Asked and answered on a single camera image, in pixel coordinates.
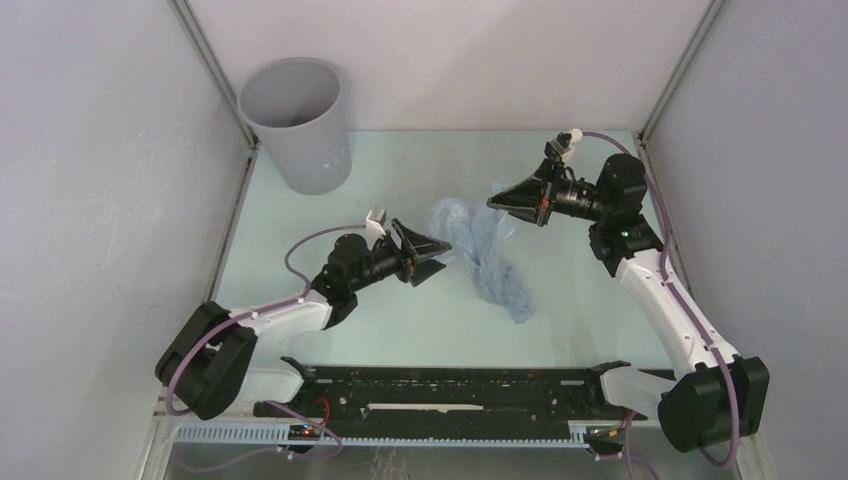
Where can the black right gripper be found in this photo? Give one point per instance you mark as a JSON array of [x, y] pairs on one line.
[[526, 200]]

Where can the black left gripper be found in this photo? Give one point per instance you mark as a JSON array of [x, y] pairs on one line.
[[414, 246]]

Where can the translucent blue trash bag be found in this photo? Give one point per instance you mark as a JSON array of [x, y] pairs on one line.
[[478, 236]]

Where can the grey plastic trash bin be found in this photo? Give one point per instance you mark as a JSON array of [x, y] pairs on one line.
[[296, 108]]

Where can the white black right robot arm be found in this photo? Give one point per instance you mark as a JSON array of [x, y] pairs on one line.
[[716, 394]]

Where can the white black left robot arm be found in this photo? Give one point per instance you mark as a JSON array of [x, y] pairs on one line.
[[221, 356]]

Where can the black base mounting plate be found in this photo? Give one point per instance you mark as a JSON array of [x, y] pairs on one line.
[[472, 404]]

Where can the small electronics board with LEDs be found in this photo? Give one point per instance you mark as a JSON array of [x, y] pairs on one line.
[[300, 432]]

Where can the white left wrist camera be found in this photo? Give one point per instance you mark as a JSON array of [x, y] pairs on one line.
[[375, 222]]

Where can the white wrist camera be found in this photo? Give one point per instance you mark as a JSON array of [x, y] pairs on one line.
[[561, 147], [375, 222]]

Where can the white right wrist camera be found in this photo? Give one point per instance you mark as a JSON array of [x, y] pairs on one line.
[[561, 147]]

